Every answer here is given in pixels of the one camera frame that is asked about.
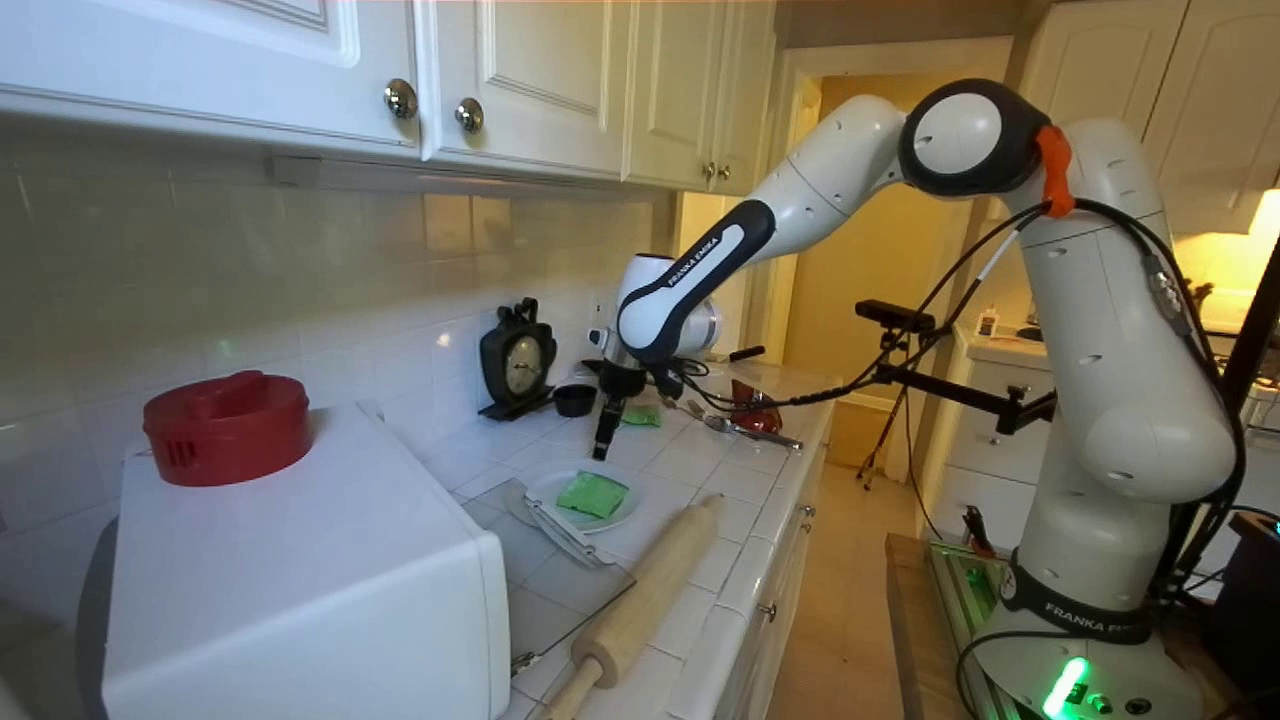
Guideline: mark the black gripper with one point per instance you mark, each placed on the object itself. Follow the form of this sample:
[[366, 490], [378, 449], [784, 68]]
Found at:
[[622, 380]]

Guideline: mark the green sachet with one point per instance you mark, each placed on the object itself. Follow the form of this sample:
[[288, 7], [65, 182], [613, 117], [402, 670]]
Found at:
[[593, 498]]

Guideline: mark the white round plate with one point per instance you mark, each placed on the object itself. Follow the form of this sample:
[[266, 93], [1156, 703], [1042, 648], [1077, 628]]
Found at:
[[545, 513]]

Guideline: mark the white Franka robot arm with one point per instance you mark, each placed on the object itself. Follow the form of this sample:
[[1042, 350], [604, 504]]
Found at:
[[1134, 400]]

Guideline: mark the green cloth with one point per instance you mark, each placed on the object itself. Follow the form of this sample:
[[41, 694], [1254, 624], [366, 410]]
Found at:
[[643, 419]]

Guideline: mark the small black bowl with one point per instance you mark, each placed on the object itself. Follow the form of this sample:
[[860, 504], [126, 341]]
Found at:
[[573, 398]]

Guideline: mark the red chips bag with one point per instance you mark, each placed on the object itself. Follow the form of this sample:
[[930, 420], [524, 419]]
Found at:
[[758, 406]]

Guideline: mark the wooden rolling pin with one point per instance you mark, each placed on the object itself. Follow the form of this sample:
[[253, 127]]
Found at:
[[646, 587]]

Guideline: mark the metal upper cabinet knob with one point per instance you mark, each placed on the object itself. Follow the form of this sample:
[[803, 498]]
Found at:
[[711, 170], [470, 113], [402, 96], [726, 170]]

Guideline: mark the white toaster oven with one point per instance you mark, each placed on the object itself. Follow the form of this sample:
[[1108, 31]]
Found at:
[[304, 587]]

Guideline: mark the white upper cabinet door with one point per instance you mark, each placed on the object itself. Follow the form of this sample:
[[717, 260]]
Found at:
[[200, 67], [532, 83], [695, 83]]

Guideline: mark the wooden base platform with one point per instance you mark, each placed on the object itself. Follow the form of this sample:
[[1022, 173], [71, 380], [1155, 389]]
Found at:
[[920, 643]]

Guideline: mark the red round container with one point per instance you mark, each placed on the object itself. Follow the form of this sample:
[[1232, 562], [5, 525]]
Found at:
[[224, 424]]

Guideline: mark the white tall cabinet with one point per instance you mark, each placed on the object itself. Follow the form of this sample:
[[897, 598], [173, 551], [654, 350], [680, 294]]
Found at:
[[1144, 83]]

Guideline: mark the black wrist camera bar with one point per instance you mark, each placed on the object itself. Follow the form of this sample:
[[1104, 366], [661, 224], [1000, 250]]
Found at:
[[676, 380]]

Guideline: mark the black camera on stand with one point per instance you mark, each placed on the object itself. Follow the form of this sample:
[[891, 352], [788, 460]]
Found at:
[[892, 317]]

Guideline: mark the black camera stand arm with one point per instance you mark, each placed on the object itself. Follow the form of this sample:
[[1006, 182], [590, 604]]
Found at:
[[960, 389]]

